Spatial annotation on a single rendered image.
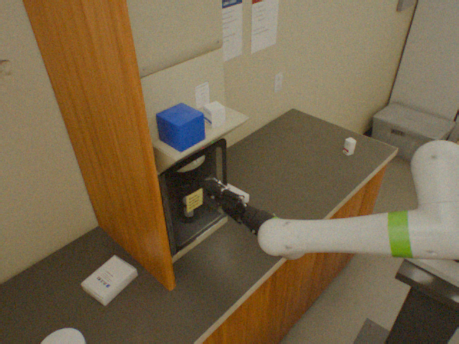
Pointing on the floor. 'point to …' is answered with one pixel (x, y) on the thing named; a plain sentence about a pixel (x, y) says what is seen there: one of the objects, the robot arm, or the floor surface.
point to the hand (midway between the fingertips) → (215, 193)
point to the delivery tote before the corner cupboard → (409, 128)
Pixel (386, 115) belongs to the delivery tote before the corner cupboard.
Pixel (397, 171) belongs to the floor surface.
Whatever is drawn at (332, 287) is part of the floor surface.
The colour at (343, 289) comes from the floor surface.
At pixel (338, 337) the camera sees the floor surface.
